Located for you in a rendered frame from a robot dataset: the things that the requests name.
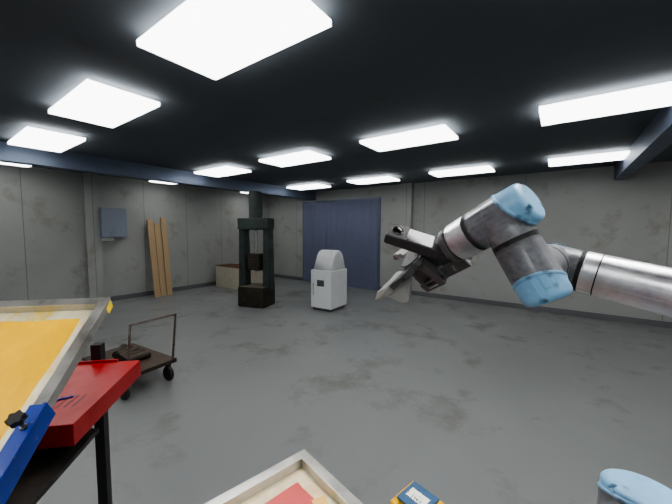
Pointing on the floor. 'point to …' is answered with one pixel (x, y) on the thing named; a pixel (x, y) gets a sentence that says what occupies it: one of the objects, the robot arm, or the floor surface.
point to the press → (251, 294)
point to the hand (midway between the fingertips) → (382, 276)
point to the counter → (229, 276)
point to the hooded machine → (329, 281)
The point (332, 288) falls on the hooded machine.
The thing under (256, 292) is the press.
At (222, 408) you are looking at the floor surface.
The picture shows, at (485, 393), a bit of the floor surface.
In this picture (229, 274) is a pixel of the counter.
